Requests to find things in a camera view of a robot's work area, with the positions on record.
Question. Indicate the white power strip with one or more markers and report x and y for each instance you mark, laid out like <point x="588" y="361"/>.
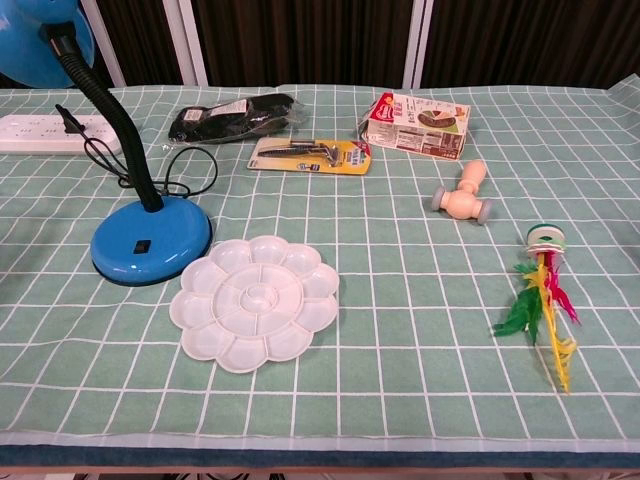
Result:
<point x="30" y="132"/>

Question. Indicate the white flower paint palette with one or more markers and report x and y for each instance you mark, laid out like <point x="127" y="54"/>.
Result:
<point x="255" y="302"/>

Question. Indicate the white frame post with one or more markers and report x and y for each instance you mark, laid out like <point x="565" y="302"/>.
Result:
<point x="417" y="42"/>
<point x="187" y="40"/>

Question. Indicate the blue desk lamp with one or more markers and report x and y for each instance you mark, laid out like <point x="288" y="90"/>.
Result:
<point x="150" y="240"/>

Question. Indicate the green checked tablecloth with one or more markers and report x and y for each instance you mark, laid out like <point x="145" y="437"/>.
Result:
<point x="400" y="310"/>

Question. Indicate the wooden toy mallet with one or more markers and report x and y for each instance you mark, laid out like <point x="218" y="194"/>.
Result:
<point x="465" y="197"/>

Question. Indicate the printed food carton box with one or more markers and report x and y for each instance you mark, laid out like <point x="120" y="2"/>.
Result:
<point x="420" y="127"/>

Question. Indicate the feather shuttlecock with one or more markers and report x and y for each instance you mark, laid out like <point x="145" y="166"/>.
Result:
<point x="545" y="285"/>

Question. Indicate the black insoles in plastic bag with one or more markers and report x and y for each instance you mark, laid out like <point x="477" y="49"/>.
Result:
<point x="230" y="120"/>

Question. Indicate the peeler on yellow card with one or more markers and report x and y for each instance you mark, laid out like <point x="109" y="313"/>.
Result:
<point x="312" y="155"/>

